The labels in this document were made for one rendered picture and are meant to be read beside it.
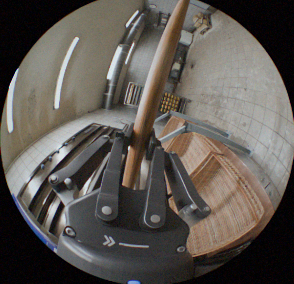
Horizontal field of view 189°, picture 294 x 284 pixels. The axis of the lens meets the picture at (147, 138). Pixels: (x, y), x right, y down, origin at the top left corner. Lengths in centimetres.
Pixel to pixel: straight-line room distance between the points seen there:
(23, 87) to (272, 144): 260
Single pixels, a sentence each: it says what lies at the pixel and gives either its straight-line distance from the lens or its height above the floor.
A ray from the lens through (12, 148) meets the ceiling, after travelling 150.
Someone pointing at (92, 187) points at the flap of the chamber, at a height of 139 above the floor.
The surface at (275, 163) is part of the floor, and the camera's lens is 120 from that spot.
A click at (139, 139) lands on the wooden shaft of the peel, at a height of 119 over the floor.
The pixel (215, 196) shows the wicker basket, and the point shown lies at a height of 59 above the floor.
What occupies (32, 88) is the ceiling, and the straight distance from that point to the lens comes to 150.
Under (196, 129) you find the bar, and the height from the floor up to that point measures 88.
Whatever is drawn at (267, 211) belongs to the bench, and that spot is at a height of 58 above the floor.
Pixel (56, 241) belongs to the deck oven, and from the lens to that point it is 79.
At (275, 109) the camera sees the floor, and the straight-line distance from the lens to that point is 134.
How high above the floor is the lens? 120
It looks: 6 degrees down
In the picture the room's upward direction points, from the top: 76 degrees counter-clockwise
